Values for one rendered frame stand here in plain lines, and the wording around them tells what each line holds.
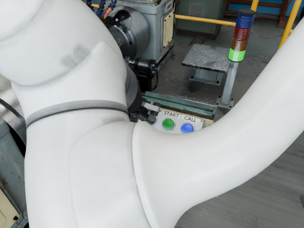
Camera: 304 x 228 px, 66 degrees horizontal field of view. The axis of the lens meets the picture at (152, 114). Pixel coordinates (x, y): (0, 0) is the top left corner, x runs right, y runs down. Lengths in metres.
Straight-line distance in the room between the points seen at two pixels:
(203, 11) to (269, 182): 3.30
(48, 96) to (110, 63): 0.06
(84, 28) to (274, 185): 0.79
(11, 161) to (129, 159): 0.46
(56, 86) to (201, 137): 0.13
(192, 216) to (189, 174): 0.57
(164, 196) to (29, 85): 0.15
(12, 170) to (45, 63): 0.45
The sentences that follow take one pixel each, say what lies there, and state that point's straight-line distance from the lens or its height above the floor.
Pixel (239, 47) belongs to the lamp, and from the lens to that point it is 1.00.
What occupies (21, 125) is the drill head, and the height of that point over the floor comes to 1.09.
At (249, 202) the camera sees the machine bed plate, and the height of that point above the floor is 0.80.
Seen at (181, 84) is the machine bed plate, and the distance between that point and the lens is 1.26.
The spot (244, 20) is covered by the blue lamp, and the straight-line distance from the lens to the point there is 0.97.
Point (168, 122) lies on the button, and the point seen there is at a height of 1.07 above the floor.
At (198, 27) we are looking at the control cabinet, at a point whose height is 0.17.
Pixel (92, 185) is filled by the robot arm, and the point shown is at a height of 1.32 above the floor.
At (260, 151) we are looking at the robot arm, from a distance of 0.19.
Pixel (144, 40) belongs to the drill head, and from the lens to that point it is 1.13.
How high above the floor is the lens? 1.47
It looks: 39 degrees down
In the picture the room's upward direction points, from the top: straight up
